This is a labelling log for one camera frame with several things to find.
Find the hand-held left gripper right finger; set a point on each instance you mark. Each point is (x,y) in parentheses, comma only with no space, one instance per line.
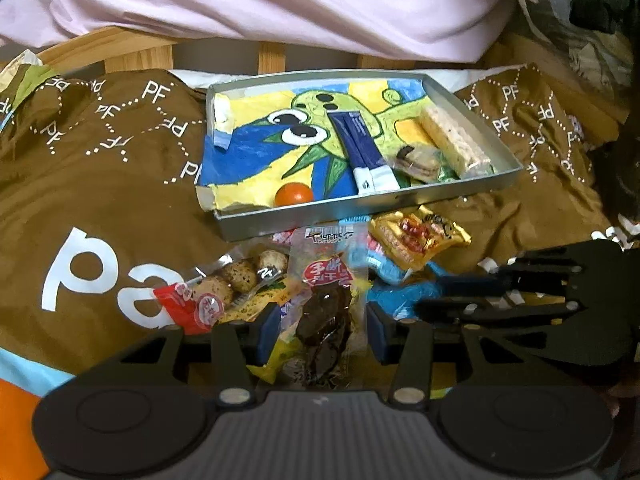
(378,335)

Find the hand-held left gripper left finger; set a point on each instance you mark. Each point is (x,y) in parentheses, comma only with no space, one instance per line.
(268,332)

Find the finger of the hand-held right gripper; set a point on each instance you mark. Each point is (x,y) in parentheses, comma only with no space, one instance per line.
(525,275)
(500,312)

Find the yellow cracker packet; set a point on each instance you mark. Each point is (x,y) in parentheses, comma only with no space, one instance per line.
(252,306)

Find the bright blue candy packet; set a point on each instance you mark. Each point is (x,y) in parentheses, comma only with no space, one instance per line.
(400,297)

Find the clear dark jerky packet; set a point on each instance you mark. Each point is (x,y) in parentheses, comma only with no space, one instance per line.
(325,320)

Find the grey metal tray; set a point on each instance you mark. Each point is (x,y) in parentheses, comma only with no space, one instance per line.
(450,191)

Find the small orange tomato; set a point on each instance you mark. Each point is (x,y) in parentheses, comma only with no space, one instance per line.
(294,195)

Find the rice bar packet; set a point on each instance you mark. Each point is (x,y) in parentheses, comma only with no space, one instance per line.
(455,140)

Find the clear cookie packet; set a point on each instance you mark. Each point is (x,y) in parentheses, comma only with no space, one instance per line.
(417,162)

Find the round cookies packet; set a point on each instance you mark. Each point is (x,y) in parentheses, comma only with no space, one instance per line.
(225,280)

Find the gold snack packet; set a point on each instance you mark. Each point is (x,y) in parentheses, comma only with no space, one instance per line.
(415,237)

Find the dark bundle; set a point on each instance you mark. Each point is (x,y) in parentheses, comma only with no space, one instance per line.
(620,175)

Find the painted frog paper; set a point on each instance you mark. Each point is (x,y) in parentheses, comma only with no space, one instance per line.
(260,160)

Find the brown printed blanket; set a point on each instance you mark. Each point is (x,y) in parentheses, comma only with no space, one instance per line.
(100,185)

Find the hanging dark clothes pile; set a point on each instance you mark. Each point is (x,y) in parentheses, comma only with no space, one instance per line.
(545,15)

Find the pink hanging sheet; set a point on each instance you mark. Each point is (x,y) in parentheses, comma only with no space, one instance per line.
(250,0)

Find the wooden bed frame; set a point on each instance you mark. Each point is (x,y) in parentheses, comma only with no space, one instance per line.
(135,52)

